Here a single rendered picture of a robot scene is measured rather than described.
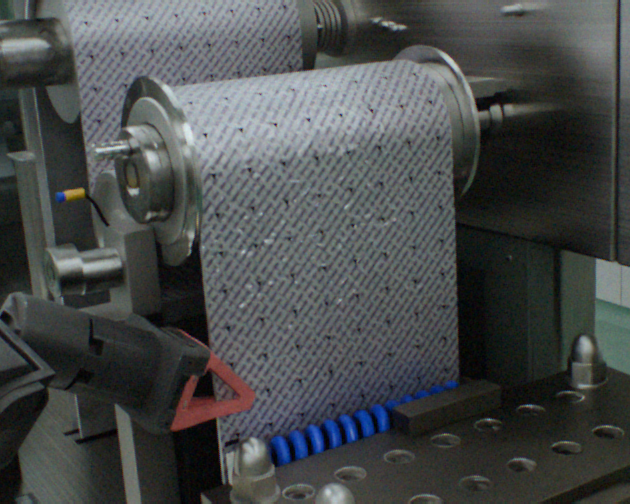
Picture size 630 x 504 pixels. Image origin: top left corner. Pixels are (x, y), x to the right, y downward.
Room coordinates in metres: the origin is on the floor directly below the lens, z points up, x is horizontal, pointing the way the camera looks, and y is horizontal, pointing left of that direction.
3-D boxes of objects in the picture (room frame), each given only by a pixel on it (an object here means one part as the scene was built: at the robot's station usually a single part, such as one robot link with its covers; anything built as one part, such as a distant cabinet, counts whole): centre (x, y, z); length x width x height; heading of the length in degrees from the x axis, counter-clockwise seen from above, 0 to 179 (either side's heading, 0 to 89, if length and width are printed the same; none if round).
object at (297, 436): (0.77, -0.03, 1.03); 0.21 x 0.04 x 0.03; 120
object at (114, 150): (0.76, 0.15, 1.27); 0.03 x 0.01 x 0.01; 120
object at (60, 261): (0.77, 0.20, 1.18); 0.04 x 0.02 x 0.04; 30
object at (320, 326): (0.79, -0.02, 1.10); 0.23 x 0.01 x 0.18; 120
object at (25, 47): (0.98, 0.26, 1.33); 0.06 x 0.06 x 0.06; 30
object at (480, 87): (0.93, -0.14, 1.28); 0.06 x 0.05 x 0.02; 120
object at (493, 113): (0.93, -0.14, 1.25); 0.07 x 0.04 x 0.04; 120
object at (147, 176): (0.77, 0.13, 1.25); 0.07 x 0.02 x 0.07; 30
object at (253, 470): (0.66, 0.05, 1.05); 0.04 x 0.04 x 0.04
